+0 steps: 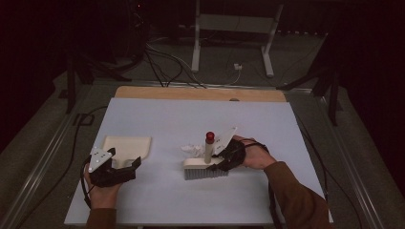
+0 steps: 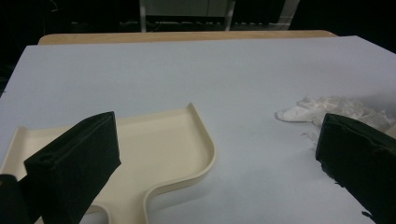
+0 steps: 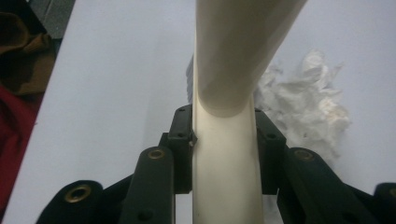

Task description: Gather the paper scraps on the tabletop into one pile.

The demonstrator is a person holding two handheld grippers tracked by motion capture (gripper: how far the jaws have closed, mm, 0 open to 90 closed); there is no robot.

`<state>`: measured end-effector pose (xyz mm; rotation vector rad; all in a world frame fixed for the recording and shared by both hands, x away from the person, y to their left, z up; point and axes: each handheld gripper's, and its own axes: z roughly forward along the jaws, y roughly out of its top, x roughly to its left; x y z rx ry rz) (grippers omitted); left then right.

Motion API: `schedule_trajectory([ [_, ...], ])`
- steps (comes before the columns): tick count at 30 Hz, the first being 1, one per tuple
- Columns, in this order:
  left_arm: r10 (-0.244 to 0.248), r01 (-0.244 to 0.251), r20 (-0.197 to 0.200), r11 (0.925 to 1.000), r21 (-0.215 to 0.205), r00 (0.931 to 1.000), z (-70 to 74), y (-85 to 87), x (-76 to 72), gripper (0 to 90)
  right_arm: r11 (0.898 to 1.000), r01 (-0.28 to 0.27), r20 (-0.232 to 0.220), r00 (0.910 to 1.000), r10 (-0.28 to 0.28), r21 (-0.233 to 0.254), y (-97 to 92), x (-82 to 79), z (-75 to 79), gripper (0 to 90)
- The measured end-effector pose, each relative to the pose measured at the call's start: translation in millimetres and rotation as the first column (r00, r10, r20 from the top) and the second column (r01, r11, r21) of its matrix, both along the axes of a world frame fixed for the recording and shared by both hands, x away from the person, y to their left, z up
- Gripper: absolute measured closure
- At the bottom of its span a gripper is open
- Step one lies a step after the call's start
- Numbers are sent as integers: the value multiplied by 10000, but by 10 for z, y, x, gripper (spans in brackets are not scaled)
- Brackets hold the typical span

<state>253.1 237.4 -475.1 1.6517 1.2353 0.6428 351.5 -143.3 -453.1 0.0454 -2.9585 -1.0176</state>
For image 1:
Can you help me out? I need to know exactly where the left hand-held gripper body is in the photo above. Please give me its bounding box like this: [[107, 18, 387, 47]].
[[88, 146, 138, 188]]

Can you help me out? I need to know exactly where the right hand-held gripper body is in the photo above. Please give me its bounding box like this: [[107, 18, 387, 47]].
[[212, 127, 246, 172]]

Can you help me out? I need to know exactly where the cream dustpan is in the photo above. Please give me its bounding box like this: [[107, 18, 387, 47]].
[[101, 135, 153, 170]]

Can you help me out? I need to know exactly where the cream brush with red-tipped handle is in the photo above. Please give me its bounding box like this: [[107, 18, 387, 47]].
[[182, 131, 230, 181]]

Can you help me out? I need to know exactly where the pile of white paper scraps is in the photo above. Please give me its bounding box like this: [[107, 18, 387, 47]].
[[181, 143, 206, 157]]

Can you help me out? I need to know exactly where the person's right hand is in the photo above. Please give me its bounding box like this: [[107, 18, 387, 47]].
[[233, 135, 277, 171]]

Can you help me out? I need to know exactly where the person's left hand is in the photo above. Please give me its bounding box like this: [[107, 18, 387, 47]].
[[83, 165, 123, 210]]

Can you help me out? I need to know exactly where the pale blue table mat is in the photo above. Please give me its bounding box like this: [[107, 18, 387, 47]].
[[64, 97, 334, 226]]

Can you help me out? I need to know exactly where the black tripod stand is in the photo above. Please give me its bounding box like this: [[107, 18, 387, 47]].
[[57, 51, 132, 115], [276, 31, 344, 127]]

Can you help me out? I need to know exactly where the dark equipment tower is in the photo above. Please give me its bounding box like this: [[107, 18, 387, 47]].
[[125, 0, 151, 65]]

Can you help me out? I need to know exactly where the white metal stand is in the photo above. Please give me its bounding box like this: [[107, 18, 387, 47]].
[[191, 0, 285, 78]]

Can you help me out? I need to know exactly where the long black floor cable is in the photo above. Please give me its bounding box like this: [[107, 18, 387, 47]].
[[15, 105, 109, 229]]

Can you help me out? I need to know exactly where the black rectangular bracket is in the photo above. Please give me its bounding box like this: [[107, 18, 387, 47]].
[[73, 113, 96, 126]]

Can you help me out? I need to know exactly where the right hand-held gripper cable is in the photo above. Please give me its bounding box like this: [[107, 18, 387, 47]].
[[242, 139, 286, 229]]

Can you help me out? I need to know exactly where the metal rail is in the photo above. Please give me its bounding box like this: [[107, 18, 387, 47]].
[[0, 84, 94, 229], [316, 94, 387, 229]]

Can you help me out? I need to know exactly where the thin black floor cable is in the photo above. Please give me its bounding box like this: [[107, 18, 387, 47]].
[[294, 115, 363, 229]]

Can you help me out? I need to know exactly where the white plug with cable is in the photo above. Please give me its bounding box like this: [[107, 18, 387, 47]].
[[203, 63, 244, 88]]

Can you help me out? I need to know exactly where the bundle of black floor cables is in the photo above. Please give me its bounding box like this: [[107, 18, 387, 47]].
[[144, 42, 208, 89]]

